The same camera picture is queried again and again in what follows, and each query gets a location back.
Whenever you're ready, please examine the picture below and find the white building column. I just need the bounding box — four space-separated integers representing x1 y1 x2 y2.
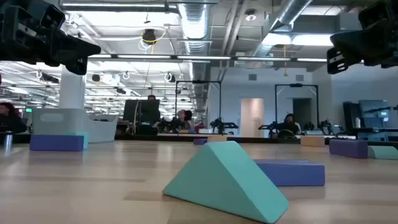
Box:
58 65 86 110

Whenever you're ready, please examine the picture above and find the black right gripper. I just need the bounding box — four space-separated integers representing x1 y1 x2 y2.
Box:
326 18 398 75

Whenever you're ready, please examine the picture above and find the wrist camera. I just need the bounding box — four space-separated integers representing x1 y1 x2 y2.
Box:
36 1 66 30
358 1 393 29

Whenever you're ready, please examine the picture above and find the overhead light bar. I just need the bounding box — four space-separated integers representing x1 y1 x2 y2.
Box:
86 54 328 63

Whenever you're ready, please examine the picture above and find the white plastic bin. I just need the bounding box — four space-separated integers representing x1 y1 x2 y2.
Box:
32 108 119 144

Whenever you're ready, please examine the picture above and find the teal rectangular foam block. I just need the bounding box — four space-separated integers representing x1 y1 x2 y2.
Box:
67 131 90 150

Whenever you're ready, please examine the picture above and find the wall-side computer monitor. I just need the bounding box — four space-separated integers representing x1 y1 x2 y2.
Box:
358 99 390 129

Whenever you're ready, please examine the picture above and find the black overhead camera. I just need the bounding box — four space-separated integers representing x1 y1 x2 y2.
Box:
141 28 158 45

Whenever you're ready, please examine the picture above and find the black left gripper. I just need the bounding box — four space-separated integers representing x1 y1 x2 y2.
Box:
0 0 102 76

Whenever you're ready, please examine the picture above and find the teal half-cylinder foam block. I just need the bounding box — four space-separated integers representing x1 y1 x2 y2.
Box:
368 145 398 161

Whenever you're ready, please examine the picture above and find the black metal rig frame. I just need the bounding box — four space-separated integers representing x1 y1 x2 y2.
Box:
175 80 223 133
274 83 320 129

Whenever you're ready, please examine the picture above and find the silver metal cylinder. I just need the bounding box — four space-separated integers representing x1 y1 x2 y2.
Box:
3 131 14 150

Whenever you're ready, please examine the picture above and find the black computer monitor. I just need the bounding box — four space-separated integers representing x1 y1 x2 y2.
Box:
123 99 161 124

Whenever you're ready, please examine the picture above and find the silver ribbed ventilation duct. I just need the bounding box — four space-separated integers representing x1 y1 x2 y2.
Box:
177 2 210 57

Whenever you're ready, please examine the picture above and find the large purple foam block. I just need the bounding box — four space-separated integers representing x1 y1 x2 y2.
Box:
29 134 85 152
329 139 369 159
253 159 326 187

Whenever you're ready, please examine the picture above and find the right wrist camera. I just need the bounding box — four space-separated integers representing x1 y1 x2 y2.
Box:
358 1 393 29

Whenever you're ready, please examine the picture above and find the silver smooth ventilation duct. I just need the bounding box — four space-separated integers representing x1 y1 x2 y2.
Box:
251 0 313 63

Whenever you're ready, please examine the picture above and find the teal triangular foam prism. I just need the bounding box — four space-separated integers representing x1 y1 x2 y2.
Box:
162 140 289 224

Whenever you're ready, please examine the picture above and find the black cabinet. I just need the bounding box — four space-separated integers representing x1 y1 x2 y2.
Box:
343 101 360 131

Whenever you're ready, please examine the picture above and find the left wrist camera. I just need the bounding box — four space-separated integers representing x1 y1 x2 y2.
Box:
36 1 66 30

